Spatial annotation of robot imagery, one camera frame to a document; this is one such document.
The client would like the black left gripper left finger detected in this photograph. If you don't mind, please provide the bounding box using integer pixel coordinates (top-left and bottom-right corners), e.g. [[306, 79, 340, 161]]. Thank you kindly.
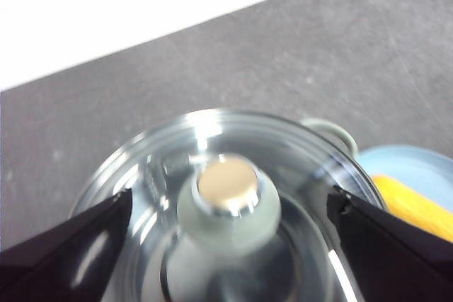
[[0, 187, 134, 302]]

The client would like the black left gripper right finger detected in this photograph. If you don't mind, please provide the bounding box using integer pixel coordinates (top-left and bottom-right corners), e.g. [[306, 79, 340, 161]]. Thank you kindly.
[[326, 184, 453, 302]]

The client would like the yellow corn cob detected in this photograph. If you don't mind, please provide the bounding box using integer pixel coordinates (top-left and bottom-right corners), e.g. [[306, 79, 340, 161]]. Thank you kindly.
[[371, 173, 453, 241]]

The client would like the glass lid with green knob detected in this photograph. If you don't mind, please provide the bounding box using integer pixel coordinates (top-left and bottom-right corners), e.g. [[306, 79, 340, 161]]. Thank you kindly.
[[69, 108, 386, 302]]

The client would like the blue round plate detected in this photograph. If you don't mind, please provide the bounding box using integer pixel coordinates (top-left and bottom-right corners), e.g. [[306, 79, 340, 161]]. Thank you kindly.
[[356, 144, 453, 211]]

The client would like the pale green electric steamer pot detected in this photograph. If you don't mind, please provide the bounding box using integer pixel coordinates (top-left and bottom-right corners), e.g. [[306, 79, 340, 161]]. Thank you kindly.
[[302, 117, 359, 158]]

